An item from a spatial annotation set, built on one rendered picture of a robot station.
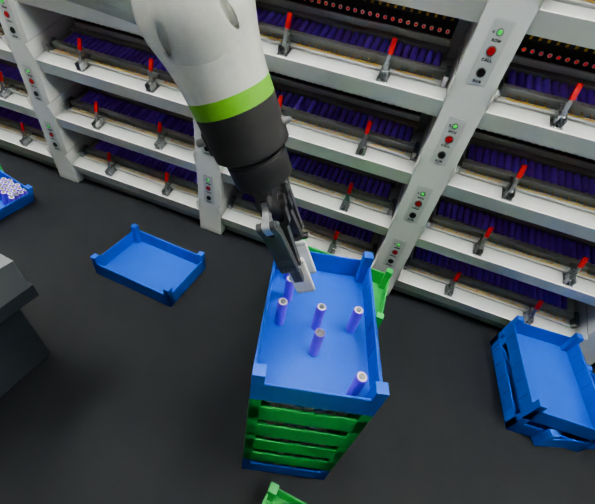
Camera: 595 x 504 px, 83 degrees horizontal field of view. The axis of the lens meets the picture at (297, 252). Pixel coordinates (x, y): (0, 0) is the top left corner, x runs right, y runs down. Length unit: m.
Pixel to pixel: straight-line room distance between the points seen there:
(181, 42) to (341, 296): 0.53
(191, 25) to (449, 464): 1.07
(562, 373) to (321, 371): 0.90
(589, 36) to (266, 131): 0.74
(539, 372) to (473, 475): 0.38
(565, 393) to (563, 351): 0.16
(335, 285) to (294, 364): 0.21
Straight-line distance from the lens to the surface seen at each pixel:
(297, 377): 0.60
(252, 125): 0.37
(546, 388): 1.29
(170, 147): 1.36
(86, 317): 1.23
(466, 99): 0.96
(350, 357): 0.64
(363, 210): 1.15
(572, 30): 0.96
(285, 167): 0.41
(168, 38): 0.35
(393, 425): 1.08
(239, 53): 0.36
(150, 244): 1.39
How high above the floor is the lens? 0.94
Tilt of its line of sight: 43 degrees down
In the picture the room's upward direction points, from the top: 11 degrees clockwise
